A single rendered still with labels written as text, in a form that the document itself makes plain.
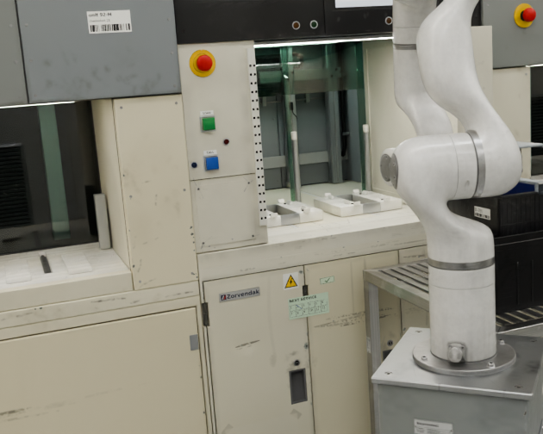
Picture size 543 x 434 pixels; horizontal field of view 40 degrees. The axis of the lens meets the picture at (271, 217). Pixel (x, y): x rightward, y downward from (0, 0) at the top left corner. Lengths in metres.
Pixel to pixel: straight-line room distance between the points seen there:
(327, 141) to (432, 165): 1.69
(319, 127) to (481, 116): 1.67
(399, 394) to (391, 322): 0.83
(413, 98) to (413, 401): 0.63
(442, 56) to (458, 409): 0.62
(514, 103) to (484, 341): 1.06
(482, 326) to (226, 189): 0.82
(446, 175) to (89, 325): 1.01
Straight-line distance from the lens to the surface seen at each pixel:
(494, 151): 1.37
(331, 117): 2.96
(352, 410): 2.26
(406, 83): 1.64
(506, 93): 2.33
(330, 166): 3.00
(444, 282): 1.40
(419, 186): 1.33
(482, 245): 1.39
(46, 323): 1.93
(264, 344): 2.07
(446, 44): 1.41
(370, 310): 2.12
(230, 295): 2.00
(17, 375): 1.96
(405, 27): 1.62
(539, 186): 1.76
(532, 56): 2.37
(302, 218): 2.25
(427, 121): 1.61
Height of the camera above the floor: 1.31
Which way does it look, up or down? 11 degrees down
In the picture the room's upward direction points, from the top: 4 degrees counter-clockwise
